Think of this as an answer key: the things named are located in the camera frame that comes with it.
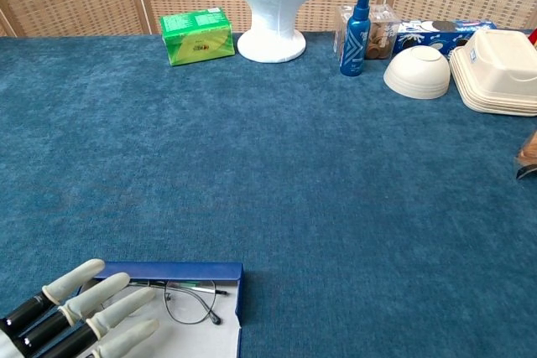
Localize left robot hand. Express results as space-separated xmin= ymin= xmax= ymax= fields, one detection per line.
xmin=0 ymin=258 xmax=160 ymax=358

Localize black eyeglasses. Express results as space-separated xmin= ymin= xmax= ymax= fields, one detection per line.
xmin=128 ymin=278 xmax=230 ymax=326

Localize blue glasses case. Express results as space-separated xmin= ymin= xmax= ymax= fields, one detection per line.
xmin=77 ymin=261 xmax=245 ymax=358

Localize blue table cloth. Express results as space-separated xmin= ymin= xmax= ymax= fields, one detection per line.
xmin=0 ymin=30 xmax=537 ymax=358

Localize green cardboard box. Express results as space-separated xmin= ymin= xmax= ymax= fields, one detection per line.
xmin=159 ymin=7 xmax=237 ymax=67

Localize blue spray bottle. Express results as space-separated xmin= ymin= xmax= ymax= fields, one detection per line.
xmin=339 ymin=0 xmax=373 ymax=78

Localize clear plastic cookie box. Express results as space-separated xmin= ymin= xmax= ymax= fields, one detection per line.
xmin=334 ymin=3 xmax=402 ymax=61

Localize white upturned bowl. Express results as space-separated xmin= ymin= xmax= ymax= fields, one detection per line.
xmin=383 ymin=45 xmax=451 ymax=101

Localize blue sandwich cookie box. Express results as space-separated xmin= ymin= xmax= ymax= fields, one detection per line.
xmin=394 ymin=18 xmax=498 ymax=57

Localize clear bag with bread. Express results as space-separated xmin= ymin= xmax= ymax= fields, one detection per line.
xmin=514 ymin=129 xmax=537 ymax=181

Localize beige lidded lunch box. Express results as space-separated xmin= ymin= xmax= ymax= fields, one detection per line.
xmin=449 ymin=29 xmax=537 ymax=117

